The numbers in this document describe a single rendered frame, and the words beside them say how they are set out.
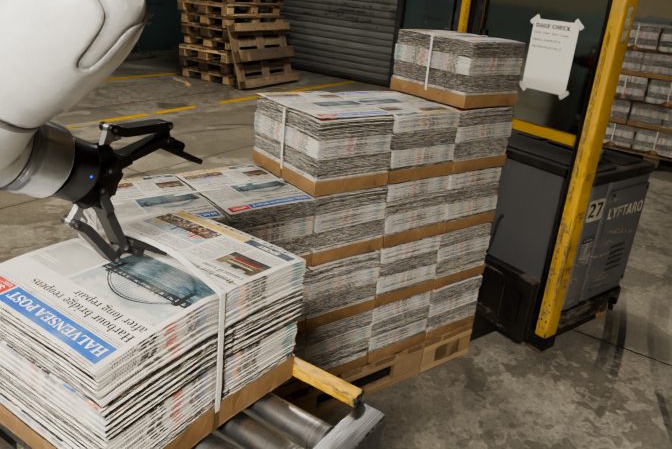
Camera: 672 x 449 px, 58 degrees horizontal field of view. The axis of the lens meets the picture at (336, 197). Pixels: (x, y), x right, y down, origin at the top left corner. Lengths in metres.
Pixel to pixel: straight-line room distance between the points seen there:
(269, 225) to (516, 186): 1.44
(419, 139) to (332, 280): 0.54
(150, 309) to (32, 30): 0.38
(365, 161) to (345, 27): 7.59
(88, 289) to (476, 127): 1.60
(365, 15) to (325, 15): 0.69
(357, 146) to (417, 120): 0.24
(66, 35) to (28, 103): 0.08
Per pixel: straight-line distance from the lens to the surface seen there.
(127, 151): 0.82
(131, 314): 0.80
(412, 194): 2.06
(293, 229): 1.78
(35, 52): 0.57
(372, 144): 1.86
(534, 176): 2.80
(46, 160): 0.71
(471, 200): 2.29
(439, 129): 2.06
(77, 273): 0.90
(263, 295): 0.91
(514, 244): 2.92
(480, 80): 2.15
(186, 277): 0.87
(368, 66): 9.19
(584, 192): 2.54
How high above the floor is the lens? 1.45
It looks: 20 degrees down
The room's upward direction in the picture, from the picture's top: 5 degrees clockwise
